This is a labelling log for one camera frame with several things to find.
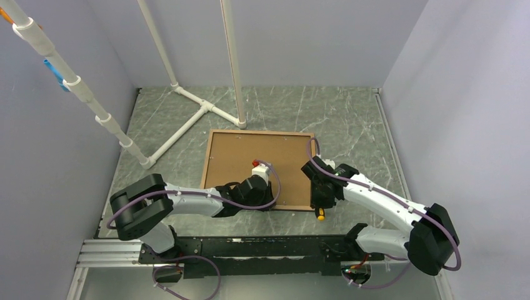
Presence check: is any yellow black screwdriver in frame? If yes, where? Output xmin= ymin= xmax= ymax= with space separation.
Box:
xmin=315 ymin=207 xmax=326 ymax=221

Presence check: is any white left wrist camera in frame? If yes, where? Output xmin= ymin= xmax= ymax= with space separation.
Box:
xmin=251 ymin=159 xmax=273 ymax=183

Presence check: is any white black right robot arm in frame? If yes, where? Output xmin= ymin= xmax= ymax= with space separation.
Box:
xmin=301 ymin=156 xmax=462 ymax=276

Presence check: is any white PVC pipe stand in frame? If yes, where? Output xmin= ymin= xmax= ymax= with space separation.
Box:
xmin=1 ymin=1 xmax=246 ymax=171

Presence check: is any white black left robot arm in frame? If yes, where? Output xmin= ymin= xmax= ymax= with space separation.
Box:
xmin=106 ymin=174 xmax=279 ymax=263

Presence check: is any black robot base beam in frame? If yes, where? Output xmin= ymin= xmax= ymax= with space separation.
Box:
xmin=138 ymin=234 xmax=384 ymax=279

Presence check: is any aluminium front rail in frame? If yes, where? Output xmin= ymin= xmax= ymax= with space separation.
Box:
xmin=66 ymin=239 xmax=142 ymax=300

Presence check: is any aluminium table edge rail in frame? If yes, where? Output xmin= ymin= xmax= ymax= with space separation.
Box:
xmin=372 ymin=87 xmax=411 ymax=200

